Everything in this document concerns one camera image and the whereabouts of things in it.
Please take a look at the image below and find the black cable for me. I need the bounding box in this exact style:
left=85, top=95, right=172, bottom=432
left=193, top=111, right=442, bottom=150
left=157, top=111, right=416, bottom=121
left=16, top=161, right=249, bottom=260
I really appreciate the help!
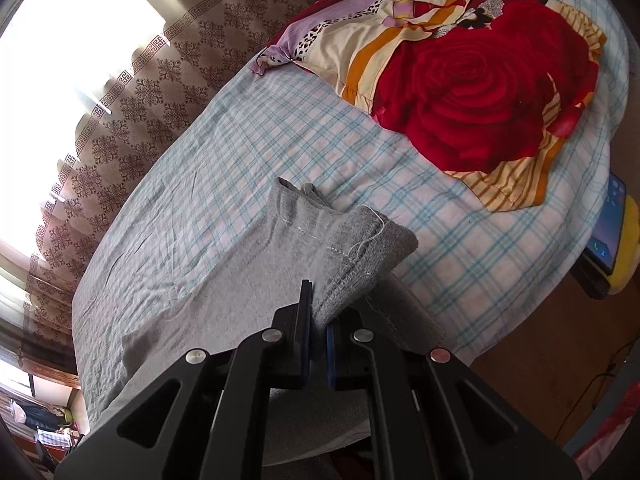
left=549, top=342, right=637, bottom=443

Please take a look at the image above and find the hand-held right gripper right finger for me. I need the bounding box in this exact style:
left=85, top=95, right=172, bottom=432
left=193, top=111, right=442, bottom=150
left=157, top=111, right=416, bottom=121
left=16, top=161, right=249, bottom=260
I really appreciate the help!
left=326, top=306, right=582, bottom=480

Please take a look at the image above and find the bright window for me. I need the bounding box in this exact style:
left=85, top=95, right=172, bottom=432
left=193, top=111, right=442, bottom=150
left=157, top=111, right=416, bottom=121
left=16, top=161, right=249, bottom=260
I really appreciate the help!
left=0, top=0, right=168, bottom=171

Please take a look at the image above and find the tablet with lit screen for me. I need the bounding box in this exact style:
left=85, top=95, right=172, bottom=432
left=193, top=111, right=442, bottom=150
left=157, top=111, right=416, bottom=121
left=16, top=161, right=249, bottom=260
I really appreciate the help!
left=585, top=171, right=629, bottom=277

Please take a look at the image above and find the plaid bed sheet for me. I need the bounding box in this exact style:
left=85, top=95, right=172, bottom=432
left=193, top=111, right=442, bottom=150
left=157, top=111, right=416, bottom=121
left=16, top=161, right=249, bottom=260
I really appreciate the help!
left=71, top=0, right=630, bottom=431

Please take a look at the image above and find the red rose floral quilt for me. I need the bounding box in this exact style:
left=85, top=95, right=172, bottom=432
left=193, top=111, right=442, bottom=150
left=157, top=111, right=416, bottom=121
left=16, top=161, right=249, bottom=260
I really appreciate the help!
left=254, top=0, right=608, bottom=212

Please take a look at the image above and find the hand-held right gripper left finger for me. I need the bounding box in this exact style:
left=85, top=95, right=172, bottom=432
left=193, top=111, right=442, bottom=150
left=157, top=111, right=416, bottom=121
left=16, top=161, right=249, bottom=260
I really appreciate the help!
left=54, top=279, right=314, bottom=480

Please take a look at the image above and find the brown patterned curtain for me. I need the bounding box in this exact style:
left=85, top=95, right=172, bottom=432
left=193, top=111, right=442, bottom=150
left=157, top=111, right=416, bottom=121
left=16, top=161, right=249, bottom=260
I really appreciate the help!
left=22, top=0, right=346, bottom=376

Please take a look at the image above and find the pink red cloth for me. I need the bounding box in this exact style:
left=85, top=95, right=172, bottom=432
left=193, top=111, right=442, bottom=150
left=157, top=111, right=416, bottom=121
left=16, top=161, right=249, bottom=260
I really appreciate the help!
left=574, top=397, right=640, bottom=480

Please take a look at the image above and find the yellow cushion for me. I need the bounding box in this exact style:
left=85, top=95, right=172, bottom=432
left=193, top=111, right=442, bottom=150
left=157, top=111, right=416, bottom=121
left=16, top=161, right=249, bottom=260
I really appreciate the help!
left=606, top=207, right=640, bottom=297

